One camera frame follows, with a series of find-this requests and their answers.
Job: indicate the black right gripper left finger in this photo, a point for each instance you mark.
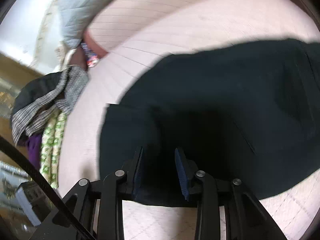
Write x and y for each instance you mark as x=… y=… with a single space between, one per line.
x=93 y=210

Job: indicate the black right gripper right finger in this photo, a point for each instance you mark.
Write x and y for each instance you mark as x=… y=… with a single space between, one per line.
x=245 y=216

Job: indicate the black pants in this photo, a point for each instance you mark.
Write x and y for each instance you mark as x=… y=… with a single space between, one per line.
x=249 y=111

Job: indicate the green white patterned cloth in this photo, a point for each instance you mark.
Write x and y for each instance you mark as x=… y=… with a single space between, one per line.
x=51 y=147

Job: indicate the purple cloth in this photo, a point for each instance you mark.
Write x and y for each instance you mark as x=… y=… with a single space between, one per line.
x=33 y=145

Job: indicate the grey houndstooth garment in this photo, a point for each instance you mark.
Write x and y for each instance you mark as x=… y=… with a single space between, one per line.
x=33 y=118

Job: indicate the black jacket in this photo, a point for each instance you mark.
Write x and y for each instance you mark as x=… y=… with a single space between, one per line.
x=35 y=89

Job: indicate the colourful snack packet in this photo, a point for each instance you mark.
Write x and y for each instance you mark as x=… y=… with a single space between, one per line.
x=91 y=57

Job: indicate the pink quilted mattress cover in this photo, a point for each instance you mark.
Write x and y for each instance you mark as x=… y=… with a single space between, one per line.
x=207 y=25

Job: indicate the pink bolster pillow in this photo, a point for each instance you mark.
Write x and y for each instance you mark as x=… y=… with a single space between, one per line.
x=123 y=18

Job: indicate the grey quilted blanket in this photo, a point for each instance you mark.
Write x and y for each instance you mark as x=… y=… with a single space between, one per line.
x=76 y=16

